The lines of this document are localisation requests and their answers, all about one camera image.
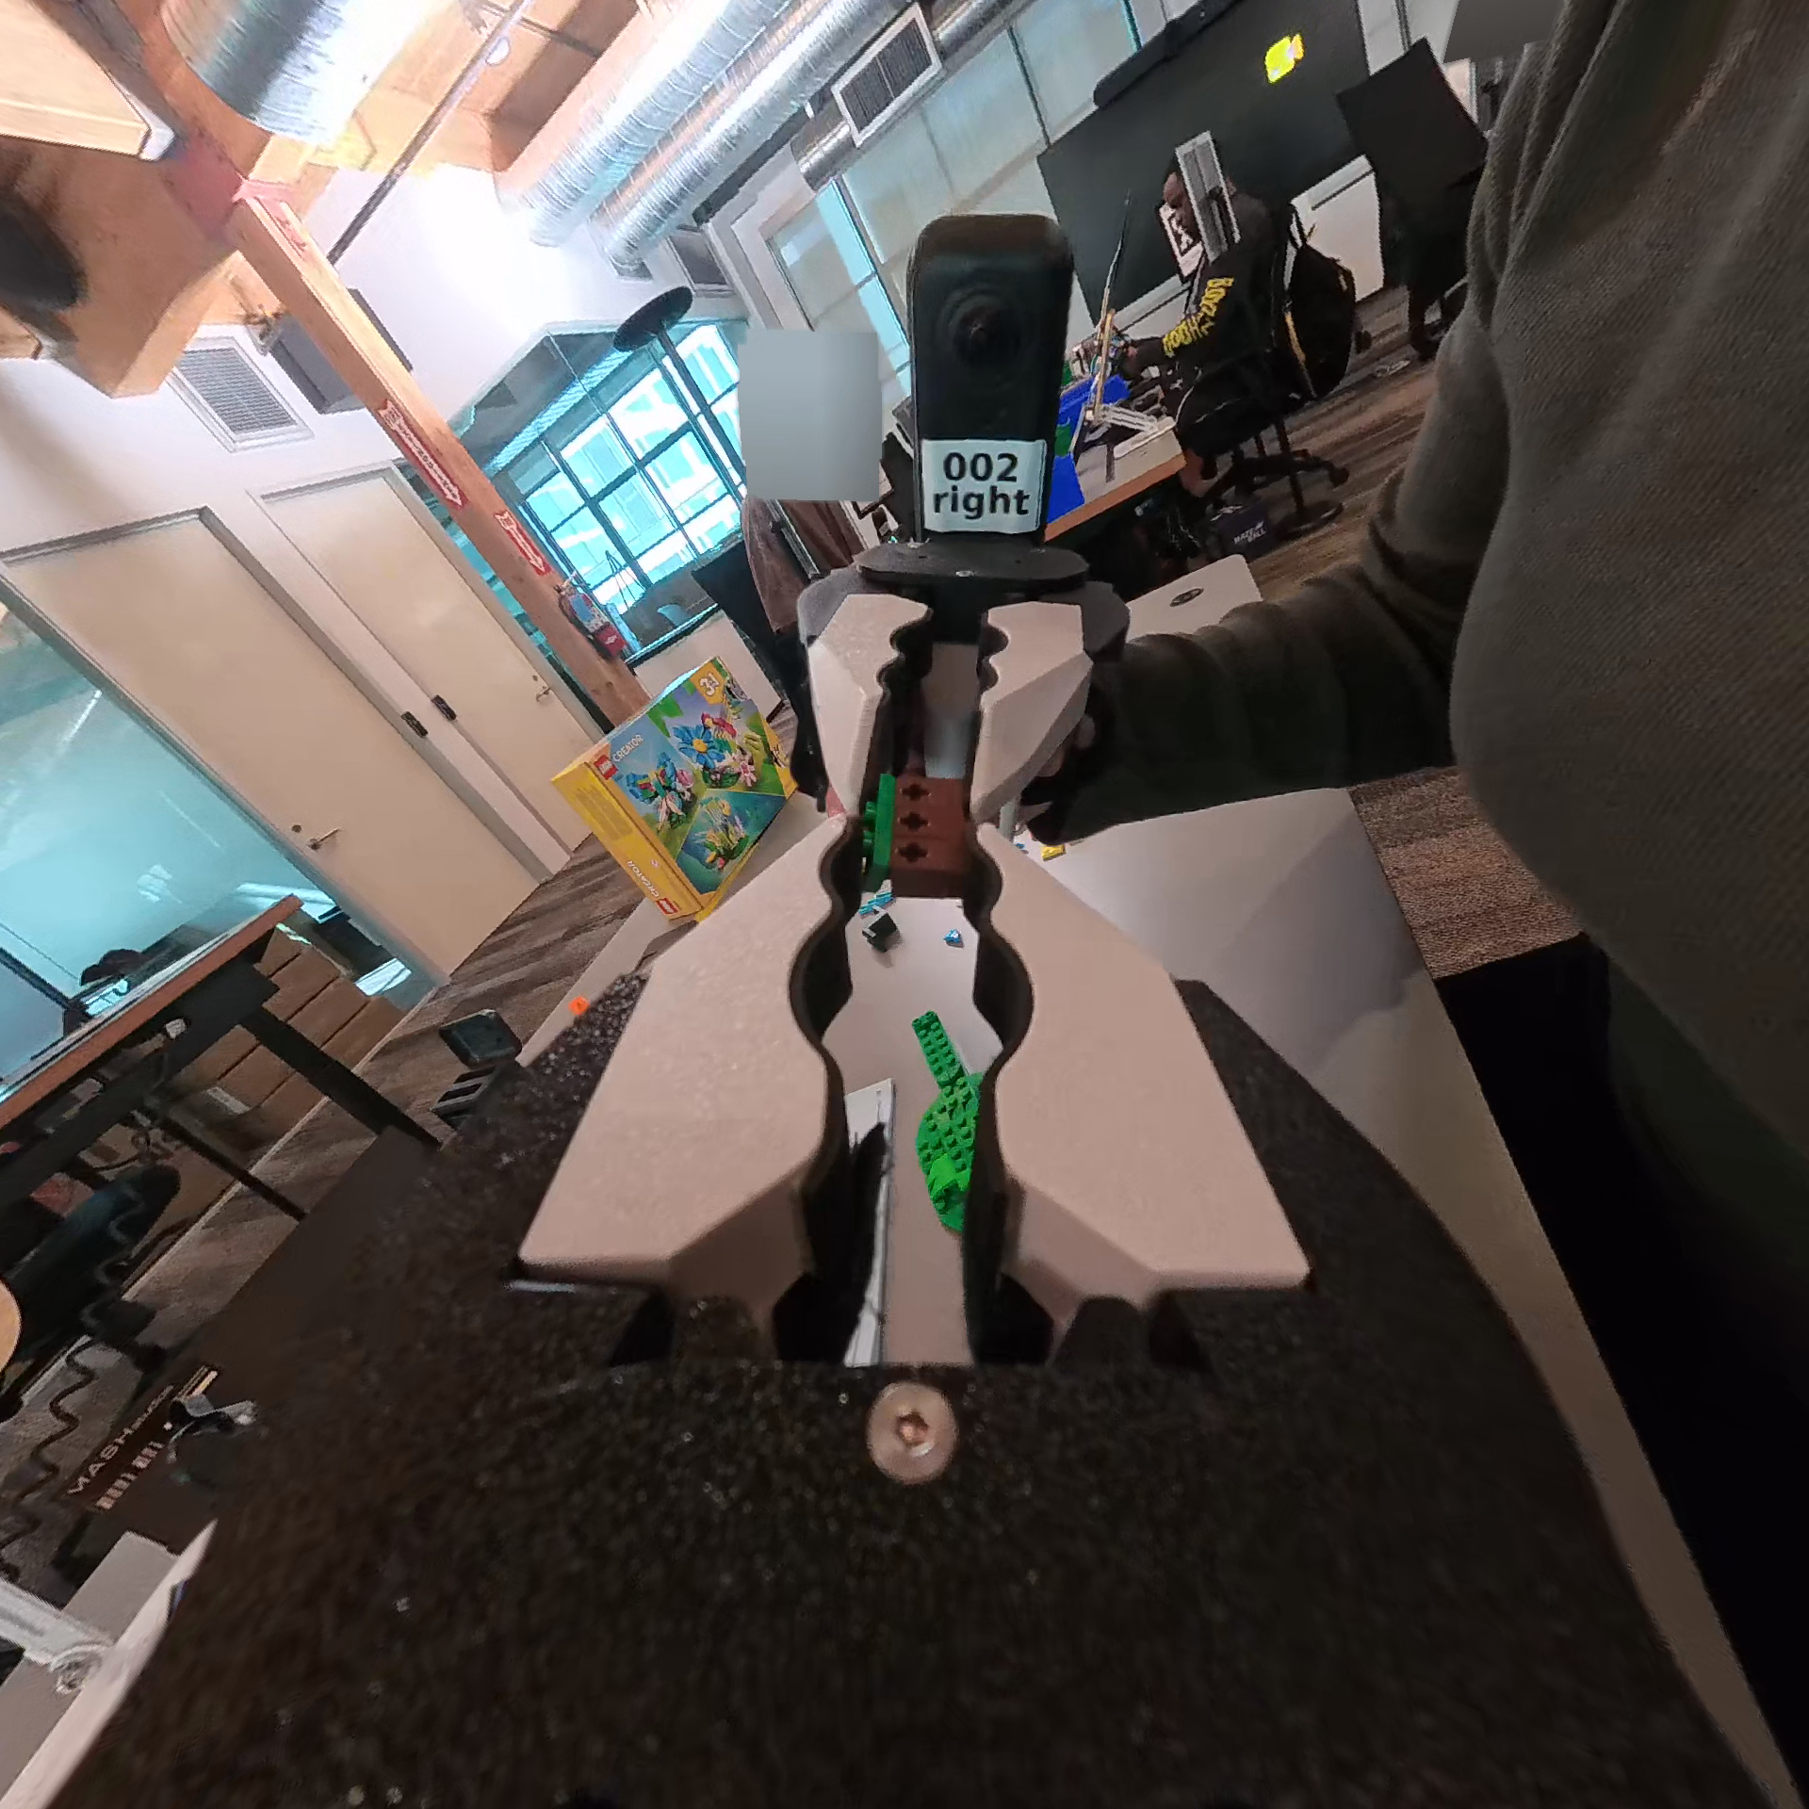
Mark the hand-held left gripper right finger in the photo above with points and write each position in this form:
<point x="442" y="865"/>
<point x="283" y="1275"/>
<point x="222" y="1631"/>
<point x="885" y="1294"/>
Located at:
<point x="1130" y="1144"/>

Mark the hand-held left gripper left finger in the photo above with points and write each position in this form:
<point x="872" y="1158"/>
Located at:
<point x="678" y="1116"/>

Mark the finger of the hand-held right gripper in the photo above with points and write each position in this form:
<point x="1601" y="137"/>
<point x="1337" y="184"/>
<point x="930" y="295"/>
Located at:
<point x="845" y="692"/>
<point x="1038" y="686"/>

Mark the brown and green brick assembly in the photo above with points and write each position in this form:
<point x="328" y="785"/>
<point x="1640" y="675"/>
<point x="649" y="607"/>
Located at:
<point x="927" y="833"/>

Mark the white instruction booklet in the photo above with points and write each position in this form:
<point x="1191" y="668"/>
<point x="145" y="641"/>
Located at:
<point x="877" y="1110"/>

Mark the person's right forearm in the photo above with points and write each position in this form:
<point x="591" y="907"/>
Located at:
<point x="1300" y="707"/>

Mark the grey desk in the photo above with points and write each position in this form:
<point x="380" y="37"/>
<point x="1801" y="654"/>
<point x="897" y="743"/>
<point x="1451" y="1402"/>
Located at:
<point x="1242" y="905"/>

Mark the long wooden desk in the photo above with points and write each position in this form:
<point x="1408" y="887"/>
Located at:
<point x="140" y="1011"/>

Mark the person's right hand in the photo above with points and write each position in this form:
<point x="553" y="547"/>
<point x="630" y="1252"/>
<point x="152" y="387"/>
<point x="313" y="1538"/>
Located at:
<point x="1103" y="785"/>

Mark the blue storage bin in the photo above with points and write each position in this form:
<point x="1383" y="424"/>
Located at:
<point x="1095" y="399"/>

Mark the black office chair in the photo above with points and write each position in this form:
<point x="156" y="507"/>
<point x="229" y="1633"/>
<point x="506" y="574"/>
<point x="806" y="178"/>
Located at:
<point x="100" y="1230"/>
<point x="734" y="607"/>
<point x="1270" y="465"/>

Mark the green brick plate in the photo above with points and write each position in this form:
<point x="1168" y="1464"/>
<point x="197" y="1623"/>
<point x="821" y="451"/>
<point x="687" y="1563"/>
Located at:
<point x="943" y="1131"/>

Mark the yellow toy box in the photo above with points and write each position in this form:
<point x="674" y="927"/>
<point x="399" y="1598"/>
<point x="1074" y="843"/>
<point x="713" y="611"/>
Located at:
<point x="678" y="805"/>

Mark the large black screen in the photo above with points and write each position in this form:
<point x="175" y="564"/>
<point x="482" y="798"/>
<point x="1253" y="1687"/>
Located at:
<point x="1130" y="184"/>

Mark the small black brick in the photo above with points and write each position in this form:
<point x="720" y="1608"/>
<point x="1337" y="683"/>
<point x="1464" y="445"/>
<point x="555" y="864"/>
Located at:
<point x="883" y="930"/>

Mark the red fire extinguisher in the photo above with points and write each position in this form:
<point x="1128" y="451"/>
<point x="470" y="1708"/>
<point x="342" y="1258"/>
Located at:
<point x="605" y="630"/>

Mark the large grid window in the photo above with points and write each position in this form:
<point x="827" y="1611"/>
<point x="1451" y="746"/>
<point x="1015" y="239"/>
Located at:
<point x="608" y="465"/>

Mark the black backpack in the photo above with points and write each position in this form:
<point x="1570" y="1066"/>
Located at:
<point x="1316" y="326"/>

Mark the black floor lamp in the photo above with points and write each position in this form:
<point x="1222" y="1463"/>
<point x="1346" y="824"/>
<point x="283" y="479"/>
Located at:
<point x="652" y="318"/>

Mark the stack of cardboard boxes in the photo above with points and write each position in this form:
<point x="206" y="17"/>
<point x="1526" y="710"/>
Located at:
<point x="325" y="1003"/>

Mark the white door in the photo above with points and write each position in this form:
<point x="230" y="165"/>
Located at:
<point x="283" y="735"/>
<point x="425" y="623"/>

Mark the wooden column with red signs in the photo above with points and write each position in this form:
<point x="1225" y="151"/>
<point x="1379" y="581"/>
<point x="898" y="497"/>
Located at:
<point x="425" y="424"/>

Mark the black speaker box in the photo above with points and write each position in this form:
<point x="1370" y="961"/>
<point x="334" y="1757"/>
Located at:
<point x="320" y="359"/>

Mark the person's torso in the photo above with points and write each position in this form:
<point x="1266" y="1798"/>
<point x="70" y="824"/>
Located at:
<point x="1640" y="424"/>

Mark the white device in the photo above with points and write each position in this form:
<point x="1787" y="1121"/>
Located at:
<point x="113" y="1611"/>

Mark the duct vent grille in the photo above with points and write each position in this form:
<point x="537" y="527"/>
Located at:
<point x="887" y="71"/>

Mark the long silver air duct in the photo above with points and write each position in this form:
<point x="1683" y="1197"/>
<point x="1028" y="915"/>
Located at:
<point x="749" y="155"/>
<point x="663" y="113"/>

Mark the wall vent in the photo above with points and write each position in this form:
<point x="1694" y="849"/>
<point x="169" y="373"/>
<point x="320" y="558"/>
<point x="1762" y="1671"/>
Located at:
<point x="232" y="387"/>

